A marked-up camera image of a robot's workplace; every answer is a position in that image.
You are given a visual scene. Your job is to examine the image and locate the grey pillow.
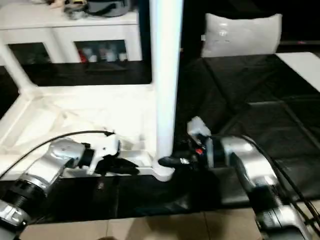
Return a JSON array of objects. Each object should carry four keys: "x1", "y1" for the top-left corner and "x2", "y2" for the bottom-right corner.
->
[{"x1": 201, "y1": 13, "x2": 283, "y2": 58}]

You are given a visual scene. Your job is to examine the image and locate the white flat board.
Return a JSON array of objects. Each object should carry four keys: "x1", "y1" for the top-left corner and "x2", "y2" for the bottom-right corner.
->
[{"x1": 275, "y1": 51, "x2": 320, "y2": 94}]

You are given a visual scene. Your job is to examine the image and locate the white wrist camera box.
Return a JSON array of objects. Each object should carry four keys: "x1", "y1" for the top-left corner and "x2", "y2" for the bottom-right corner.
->
[
  {"x1": 87, "y1": 134, "x2": 122, "y2": 175},
  {"x1": 186, "y1": 116, "x2": 214, "y2": 167}
]

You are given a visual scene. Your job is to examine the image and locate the black work mat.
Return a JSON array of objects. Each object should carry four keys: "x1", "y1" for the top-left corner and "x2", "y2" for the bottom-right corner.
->
[{"x1": 0, "y1": 52, "x2": 320, "y2": 223}]

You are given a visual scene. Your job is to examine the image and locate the white plastic table top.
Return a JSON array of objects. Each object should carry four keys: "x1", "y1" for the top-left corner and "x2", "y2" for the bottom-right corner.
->
[{"x1": 0, "y1": 83, "x2": 176, "y2": 183}]

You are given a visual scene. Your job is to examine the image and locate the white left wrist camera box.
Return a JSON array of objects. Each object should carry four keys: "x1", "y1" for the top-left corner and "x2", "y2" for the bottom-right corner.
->
[{"x1": 87, "y1": 134, "x2": 122, "y2": 175}]

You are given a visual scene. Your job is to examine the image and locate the white cabinet with glass doors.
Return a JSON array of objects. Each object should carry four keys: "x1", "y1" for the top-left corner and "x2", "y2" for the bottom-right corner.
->
[{"x1": 0, "y1": 0, "x2": 143, "y2": 65}]

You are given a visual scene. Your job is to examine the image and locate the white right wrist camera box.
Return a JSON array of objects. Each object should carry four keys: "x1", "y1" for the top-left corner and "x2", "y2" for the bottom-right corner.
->
[{"x1": 186, "y1": 116, "x2": 214, "y2": 167}]

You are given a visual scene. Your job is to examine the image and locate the grey black bag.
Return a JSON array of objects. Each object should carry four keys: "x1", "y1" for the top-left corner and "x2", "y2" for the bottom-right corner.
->
[{"x1": 50, "y1": 0, "x2": 134, "y2": 19}]

